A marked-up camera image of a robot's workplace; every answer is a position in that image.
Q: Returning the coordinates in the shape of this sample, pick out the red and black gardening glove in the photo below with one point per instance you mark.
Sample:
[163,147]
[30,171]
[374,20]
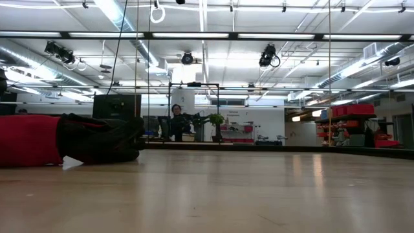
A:
[29,139]

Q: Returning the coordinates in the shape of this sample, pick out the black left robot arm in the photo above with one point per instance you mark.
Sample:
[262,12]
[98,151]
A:
[3,84]

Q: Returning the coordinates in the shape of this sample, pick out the black overhead light bar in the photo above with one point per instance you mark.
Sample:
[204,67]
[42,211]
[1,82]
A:
[233,35]

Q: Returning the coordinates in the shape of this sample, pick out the person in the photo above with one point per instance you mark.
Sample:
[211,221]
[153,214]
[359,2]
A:
[178,124]
[22,111]

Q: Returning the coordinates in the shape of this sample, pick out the black monitor box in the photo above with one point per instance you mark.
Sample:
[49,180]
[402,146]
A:
[116,106]

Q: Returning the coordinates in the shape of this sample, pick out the green potted plant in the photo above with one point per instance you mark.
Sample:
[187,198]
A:
[216,119]

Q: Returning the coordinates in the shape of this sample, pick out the red bin rack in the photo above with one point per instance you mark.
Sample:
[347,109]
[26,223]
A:
[248,128]

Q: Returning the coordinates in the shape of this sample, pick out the black shelf with red bins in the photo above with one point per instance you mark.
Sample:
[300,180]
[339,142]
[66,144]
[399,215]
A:
[355,109]

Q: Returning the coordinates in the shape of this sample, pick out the red crate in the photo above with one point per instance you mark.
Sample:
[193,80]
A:
[386,143]

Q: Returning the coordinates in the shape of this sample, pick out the black ceiling camera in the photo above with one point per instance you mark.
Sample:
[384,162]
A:
[392,61]
[187,59]
[66,55]
[266,56]

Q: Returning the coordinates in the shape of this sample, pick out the black aluminium table frame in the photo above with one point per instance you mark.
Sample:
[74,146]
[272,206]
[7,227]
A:
[291,149]

